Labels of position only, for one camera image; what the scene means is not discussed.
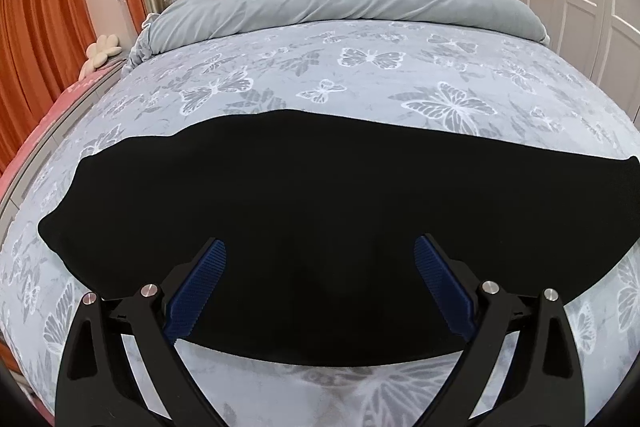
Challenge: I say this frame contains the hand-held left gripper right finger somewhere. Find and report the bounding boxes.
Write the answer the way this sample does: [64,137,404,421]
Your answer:
[413,234,593,427]

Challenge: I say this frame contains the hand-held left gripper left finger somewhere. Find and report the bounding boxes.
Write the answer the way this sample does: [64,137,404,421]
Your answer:
[55,237,236,427]

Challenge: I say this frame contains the black pants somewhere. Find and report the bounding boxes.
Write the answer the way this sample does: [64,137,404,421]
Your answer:
[37,109,640,368]

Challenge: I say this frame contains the butterfly print blanket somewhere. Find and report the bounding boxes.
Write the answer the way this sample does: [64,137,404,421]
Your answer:
[0,19,640,427]

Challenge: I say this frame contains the pink cloth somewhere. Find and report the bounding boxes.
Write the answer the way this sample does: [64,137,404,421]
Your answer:
[0,62,123,202]

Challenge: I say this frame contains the white flower cushion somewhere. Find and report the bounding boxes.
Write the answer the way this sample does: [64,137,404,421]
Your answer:
[81,34,122,80]

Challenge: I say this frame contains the grey duvet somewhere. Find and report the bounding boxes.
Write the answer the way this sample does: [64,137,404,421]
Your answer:
[125,0,551,68]

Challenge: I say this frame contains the beige bed frame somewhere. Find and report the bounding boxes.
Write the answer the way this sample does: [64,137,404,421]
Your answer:
[0,74,123,220]

